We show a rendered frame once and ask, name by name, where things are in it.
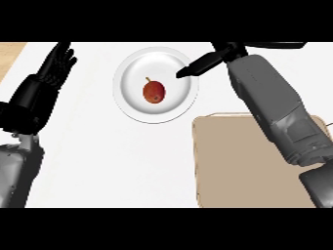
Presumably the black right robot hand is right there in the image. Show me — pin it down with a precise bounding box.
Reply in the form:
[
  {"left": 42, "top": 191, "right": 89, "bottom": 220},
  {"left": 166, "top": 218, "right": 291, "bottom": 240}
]
[{"left": 174, "top": 41, "right": 308, "bottom": 79}]

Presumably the white round plate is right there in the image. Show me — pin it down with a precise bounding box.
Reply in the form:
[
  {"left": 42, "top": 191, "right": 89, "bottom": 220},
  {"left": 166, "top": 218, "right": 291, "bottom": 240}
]
[{"left": 111, "top": 46, "right": 201, "bottom": 125}]

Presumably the tan rectangular tray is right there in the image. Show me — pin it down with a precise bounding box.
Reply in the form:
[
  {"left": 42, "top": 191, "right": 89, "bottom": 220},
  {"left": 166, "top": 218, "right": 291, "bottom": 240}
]
[{"left": 192, "top": 111, "right": 333, "bottom": 209}]

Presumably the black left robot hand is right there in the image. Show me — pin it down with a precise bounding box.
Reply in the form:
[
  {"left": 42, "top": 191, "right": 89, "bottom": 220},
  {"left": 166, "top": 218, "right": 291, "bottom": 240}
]
[{"left": 0, "top": 41, "right": 79, "bottom": 136}]

